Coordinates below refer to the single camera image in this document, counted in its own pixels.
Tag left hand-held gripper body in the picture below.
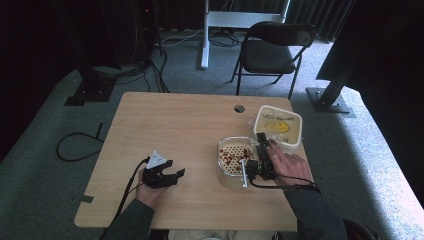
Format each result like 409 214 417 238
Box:
141 150 178 190

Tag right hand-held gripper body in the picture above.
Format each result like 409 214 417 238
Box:
239 151 278 189

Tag perforated cream strainer insert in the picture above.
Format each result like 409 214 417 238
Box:
219 143 259 176

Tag cream square container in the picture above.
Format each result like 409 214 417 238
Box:
216 135 265 191

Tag person's left hand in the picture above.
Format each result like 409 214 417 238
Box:
135 168 168 211

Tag person's right hand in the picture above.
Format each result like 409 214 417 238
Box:
265 139 314 188

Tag white lid with yellow face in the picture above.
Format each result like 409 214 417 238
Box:
253 104 304 150

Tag dried red berries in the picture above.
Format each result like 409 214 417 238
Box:
219 147 257 172

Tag grey tape piece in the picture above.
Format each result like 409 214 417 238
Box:
72 194 95 205

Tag black metal stand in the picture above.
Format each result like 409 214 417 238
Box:
49 0 122 107
305 63 357 119

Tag black folding chair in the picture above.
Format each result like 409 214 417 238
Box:
230 21 319 101

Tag black round seat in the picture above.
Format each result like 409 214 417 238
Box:
343 218 382 240

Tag dark curtain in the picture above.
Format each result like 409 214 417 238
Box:
285 0 355 43

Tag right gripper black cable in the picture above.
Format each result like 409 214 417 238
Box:
248 173 324 196

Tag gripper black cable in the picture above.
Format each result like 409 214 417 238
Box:
248 173 324 196
99 157 151 240

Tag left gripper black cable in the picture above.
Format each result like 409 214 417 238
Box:
99 157 151 240

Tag bundle of black cables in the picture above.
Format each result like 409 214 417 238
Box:
93 46 172 94

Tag black looped floor cable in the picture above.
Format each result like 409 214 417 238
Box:
56 122 105 163

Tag white floor cable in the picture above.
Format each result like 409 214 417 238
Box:
156 27 205 48

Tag white desk frame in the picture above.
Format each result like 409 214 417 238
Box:
200 0 292 70

